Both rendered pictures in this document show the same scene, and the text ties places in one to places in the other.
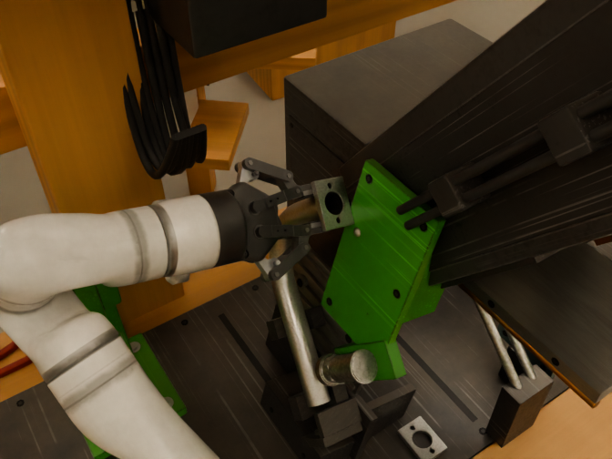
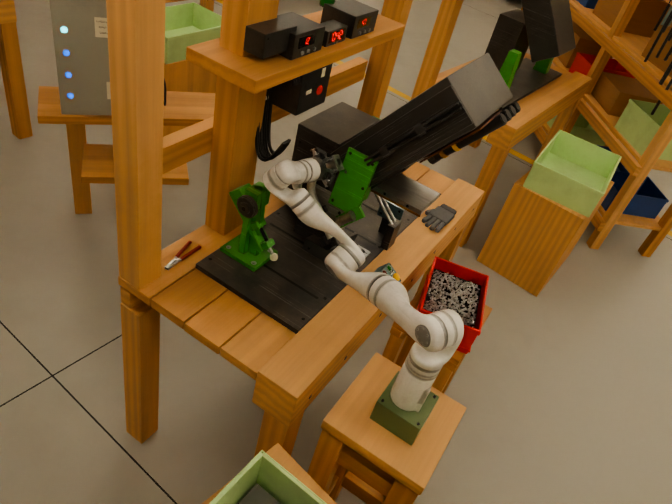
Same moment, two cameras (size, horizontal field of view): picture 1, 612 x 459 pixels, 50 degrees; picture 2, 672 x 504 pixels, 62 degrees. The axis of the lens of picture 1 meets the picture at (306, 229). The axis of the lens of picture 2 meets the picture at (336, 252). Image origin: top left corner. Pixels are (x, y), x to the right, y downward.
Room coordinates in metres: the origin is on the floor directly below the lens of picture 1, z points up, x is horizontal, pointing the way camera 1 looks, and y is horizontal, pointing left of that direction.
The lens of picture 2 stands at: (-0.88, 0.82, 2.18)
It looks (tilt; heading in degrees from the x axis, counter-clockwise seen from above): 39 degrees down; 327
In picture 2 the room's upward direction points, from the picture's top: 15 degrees clockwise
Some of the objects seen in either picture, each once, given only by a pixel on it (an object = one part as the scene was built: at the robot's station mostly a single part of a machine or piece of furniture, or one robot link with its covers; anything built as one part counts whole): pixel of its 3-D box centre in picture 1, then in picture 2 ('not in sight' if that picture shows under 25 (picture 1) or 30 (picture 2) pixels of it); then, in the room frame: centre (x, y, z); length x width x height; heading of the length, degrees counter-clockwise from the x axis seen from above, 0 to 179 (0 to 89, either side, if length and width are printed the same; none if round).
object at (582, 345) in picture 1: (509, 254); (383, 181); (0.56, -0.25, 1.11); 0.39 x 0.16 x 0.03; 34
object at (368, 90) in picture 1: (400, 171); (331, 160); (0.77, -0.14, 1.07); 0.30 x 0.18 x 0.34; 124
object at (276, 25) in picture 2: not in sight; (270, 37); (0.62, 0.23, 1.59); 0.15 x 0.07 x 0.07; 124
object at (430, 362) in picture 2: not in sight; (435, 340); (-0.21, 0.01, 1.18); 0.09 x 0.09 x 0.17; 7
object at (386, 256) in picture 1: (397, 255); (357, 179); (0.50, -0.10, 1.17); 0.13 x 0.12 x 0.20; 124
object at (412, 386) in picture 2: not in sight; (415, 378); (-0.20, 0.01, 1.02); 0.09 x 0.09 x 0.17; 44
